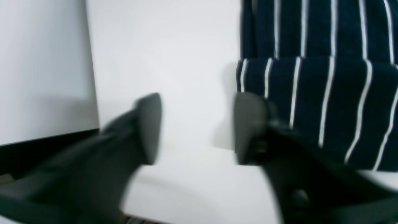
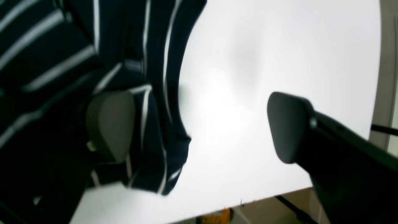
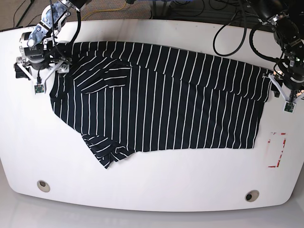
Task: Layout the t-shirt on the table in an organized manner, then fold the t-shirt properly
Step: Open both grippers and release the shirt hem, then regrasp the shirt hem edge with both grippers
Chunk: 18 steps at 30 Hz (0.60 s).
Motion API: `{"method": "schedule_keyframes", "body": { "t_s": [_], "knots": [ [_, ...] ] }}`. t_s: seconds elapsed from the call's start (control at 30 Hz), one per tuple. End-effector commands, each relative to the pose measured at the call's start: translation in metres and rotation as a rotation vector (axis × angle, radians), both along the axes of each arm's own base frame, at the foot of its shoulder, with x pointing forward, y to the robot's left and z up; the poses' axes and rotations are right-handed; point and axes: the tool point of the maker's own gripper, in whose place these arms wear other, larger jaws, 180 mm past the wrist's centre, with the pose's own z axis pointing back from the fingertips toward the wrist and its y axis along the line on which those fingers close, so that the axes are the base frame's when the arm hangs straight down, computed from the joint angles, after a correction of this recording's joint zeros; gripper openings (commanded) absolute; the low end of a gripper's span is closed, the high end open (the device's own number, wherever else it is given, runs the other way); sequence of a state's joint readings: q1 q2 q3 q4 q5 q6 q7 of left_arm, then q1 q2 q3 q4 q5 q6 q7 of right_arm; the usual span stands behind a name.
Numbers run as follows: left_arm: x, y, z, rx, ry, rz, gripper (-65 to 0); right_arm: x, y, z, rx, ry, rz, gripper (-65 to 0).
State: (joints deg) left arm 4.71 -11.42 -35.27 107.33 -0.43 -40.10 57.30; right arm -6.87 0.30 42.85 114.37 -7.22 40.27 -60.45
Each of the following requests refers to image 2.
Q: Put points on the navy white striped t-shirt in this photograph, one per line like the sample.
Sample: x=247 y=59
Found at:
x=56 y=55

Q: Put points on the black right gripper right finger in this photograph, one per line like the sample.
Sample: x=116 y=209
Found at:
x=355 y=181

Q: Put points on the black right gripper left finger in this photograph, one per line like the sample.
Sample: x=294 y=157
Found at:
x=110 y=121

